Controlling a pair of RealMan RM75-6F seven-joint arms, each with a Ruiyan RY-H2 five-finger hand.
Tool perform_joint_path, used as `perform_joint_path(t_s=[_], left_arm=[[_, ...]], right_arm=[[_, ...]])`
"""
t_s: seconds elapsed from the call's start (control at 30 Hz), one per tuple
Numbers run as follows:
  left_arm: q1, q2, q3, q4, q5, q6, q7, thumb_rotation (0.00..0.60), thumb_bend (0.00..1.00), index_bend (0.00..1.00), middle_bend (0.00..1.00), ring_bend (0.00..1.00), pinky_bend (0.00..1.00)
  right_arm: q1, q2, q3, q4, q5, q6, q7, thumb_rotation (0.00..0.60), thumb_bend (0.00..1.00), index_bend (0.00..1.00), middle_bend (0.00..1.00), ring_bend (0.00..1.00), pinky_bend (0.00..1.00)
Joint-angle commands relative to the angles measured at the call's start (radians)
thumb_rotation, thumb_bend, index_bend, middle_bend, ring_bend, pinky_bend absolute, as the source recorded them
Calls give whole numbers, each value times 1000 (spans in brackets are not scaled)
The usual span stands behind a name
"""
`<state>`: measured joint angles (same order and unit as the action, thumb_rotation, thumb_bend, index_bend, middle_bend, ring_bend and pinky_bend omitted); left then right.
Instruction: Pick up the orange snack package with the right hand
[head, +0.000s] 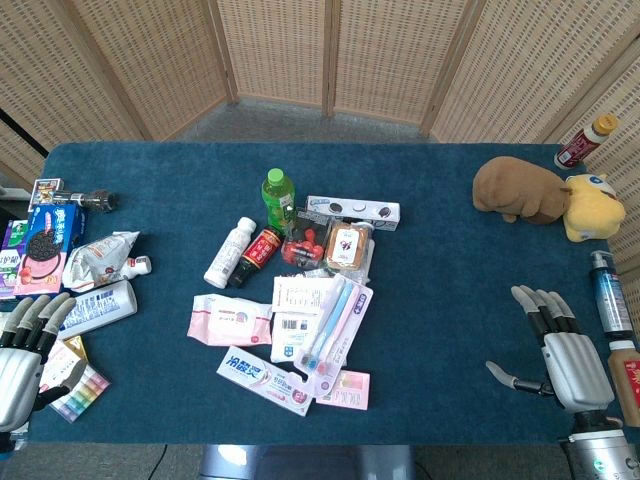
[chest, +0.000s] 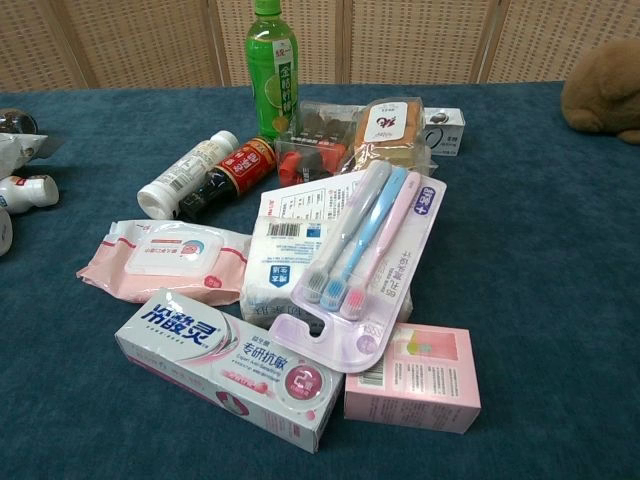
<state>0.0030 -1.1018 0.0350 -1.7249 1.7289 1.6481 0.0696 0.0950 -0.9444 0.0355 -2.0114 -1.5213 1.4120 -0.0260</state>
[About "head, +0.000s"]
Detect red-label bottle with yellow cap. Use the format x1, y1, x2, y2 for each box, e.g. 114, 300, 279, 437
553, 113, 620, 171

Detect white plastic bottle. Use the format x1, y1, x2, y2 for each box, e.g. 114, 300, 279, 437
203, 216, 258, 289

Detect toothbrush twin pack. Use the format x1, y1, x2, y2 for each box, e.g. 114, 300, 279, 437
292, 272, 375, 399

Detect small picture card box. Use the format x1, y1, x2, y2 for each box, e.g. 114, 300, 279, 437
30, 177, 67, 206

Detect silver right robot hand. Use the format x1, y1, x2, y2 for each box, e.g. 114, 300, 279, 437
485, 284, 616, 413

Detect packaged bread snack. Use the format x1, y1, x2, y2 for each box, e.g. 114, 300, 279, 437
322, 220, 375, 274

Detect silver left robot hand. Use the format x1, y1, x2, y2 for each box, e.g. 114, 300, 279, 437
0, 292, 88, 433

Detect silver snack bag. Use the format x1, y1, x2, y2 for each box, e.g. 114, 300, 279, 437
61, 230, 142, 294

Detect small pink box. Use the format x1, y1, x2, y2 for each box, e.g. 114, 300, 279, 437
315, 368, 372, 411

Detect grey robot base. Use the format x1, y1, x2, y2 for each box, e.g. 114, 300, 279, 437
199, 443, 416, 480

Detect blue pump dispenser bottle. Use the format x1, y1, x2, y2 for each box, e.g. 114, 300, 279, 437
589, 249, 635, 343

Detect green tea bottle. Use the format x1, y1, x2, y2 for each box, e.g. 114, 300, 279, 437
261, 167, 298, 237

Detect white blue tube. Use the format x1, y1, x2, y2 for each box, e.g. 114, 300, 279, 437
55, 279, 139, 341

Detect brown plush toy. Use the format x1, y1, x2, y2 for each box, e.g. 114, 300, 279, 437
472, 155, 571, 226

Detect white sachet with barcode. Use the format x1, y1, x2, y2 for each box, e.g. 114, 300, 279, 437
270, 274, 335, 364

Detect white pink toothpaste box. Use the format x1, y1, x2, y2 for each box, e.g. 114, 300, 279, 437
215, 345, 315, 418

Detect small white red-label bottle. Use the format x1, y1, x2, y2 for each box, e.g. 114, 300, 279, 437
115, 254, 153, 281

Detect white gold tea box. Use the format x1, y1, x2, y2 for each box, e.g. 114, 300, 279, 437
38, 335, 90, 391

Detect bamboo folding screen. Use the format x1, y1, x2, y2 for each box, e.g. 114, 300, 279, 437
0, 0, 640, 296

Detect yellow plush toy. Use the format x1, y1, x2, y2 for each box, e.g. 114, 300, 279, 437
564, 172, 627, 244

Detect dark blue table cloth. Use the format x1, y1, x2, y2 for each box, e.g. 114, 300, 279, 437
28, 141, 626, 446

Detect pink wet wipes pack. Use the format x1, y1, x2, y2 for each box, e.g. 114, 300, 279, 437
186, 293, 274, 348

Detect brown drink bottle white cap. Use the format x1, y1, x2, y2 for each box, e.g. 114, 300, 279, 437
607, 339, 640, 428

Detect pastel colour block pack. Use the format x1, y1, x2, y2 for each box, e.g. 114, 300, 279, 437
48, 363, 111, 424

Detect white oreo cookie box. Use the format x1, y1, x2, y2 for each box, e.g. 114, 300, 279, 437
305, 195, 401, 232

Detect clear box of red items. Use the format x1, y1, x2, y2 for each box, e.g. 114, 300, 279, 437
282, 208, 331, 270

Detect blue oreo cookie box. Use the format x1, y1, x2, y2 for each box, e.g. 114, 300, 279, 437
13, 202, 85, 300

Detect dark red-label sauce bottle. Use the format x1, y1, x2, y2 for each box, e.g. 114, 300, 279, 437
227, 225, 285, 290

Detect purple green snack box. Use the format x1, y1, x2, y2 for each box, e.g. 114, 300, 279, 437
0, 218, 30, 301

